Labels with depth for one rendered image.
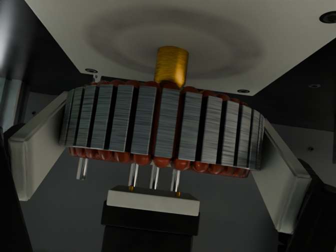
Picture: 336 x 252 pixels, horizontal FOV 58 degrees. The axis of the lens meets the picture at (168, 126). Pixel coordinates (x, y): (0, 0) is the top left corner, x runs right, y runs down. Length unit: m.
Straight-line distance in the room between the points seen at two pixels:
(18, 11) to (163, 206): 0.15
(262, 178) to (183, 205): 0.06
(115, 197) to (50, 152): 0.06
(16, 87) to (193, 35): 0.28
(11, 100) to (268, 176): 0.32
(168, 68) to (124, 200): 0.09
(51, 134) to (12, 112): 0.25
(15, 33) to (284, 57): 0.18
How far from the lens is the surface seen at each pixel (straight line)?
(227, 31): 0.16
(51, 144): 0.16
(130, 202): 0.20
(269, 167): 0.16
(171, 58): 0.18
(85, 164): 0.26
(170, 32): 0.17
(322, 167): 0.49
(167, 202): 0.20
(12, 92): 0.41
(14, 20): 0.23
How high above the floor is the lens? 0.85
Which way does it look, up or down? 8 degrees down
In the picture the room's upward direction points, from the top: 173 degrees counter-clockwise
